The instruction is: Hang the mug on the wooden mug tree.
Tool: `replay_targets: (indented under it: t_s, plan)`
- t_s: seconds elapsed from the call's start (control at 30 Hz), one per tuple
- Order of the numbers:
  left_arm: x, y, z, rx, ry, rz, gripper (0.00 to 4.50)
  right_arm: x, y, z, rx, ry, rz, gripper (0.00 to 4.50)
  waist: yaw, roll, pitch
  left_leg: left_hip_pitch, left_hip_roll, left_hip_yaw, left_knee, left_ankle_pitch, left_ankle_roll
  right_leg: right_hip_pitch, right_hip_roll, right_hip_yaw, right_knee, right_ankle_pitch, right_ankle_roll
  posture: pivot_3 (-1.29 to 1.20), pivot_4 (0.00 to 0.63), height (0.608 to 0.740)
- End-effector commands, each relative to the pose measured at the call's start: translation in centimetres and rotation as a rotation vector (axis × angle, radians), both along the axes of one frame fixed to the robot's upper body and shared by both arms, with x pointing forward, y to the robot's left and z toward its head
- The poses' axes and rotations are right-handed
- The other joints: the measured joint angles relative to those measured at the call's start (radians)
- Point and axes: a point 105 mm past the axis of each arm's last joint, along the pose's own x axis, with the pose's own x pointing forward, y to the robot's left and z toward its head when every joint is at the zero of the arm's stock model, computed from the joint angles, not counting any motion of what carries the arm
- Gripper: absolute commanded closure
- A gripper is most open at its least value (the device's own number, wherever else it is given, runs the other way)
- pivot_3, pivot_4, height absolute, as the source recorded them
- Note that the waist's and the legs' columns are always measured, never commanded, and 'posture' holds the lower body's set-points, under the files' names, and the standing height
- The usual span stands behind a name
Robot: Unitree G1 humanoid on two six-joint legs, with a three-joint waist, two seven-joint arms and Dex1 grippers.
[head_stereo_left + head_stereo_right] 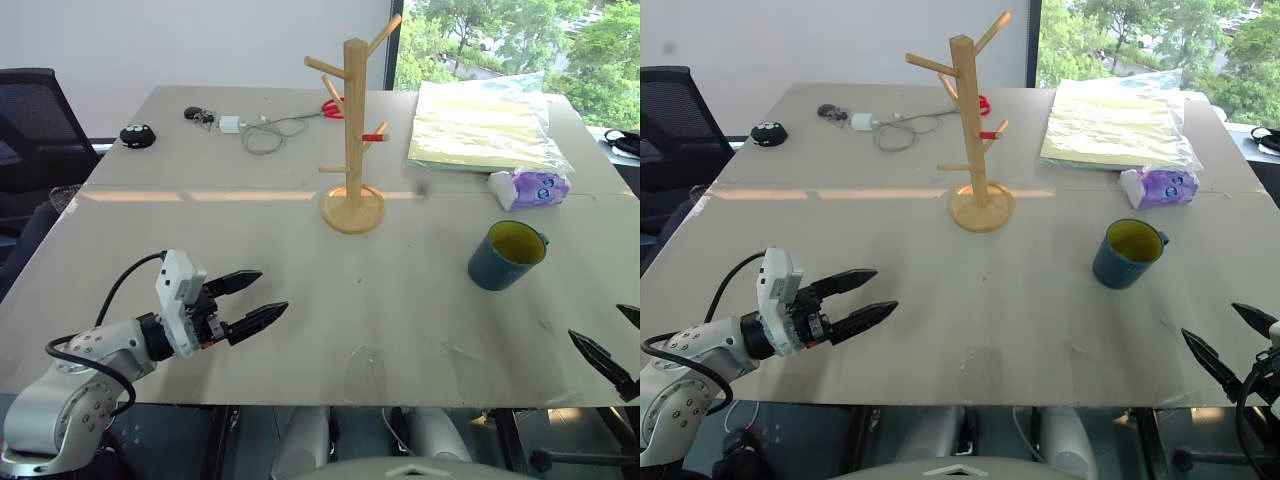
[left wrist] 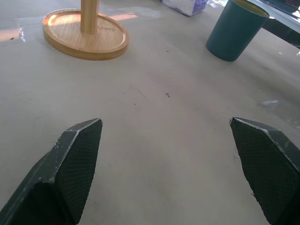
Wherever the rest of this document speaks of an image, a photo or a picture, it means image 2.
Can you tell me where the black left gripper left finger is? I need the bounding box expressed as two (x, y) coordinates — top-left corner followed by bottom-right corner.
(0, 118), (103, 225)

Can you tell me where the teal ribbed cup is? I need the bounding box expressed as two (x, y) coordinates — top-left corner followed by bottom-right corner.
(206, 0), (270, 62)

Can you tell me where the wooden stand with round base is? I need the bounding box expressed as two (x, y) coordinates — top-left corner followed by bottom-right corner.
(42, 0), (130, 61)

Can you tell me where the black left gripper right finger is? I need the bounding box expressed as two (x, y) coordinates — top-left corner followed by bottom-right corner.
(230, 117), (300, 225)

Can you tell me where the dark teal tray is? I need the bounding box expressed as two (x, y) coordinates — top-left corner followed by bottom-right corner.
(243, 0), (300, 49)

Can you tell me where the purple white tissue pack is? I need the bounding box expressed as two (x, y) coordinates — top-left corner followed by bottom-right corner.
(160, 0), (210, 17)

